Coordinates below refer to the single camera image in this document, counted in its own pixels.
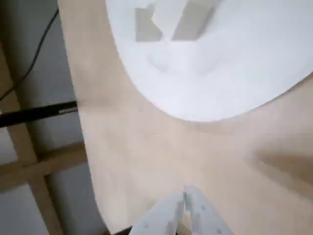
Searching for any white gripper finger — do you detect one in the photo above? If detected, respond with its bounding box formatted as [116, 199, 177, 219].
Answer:
[131, 190, 186, 235]
[183, 184, 232, 235]

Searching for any white cube block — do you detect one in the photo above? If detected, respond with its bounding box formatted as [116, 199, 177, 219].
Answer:
[151, 0, 215, 42]
[135, 6, 164, 43]

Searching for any white paper plate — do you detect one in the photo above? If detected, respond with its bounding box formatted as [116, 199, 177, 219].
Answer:
[105, 0, 313, 122]

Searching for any black bar with white lettering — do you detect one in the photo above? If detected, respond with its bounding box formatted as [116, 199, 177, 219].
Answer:
[0, 100, 79, 128]

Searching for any light wooden frame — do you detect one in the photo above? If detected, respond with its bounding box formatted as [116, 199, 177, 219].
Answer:
[0, 41, 89, 235]

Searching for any thin black cable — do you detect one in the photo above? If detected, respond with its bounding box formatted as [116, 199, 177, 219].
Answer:
[0, 8, 60, 101]

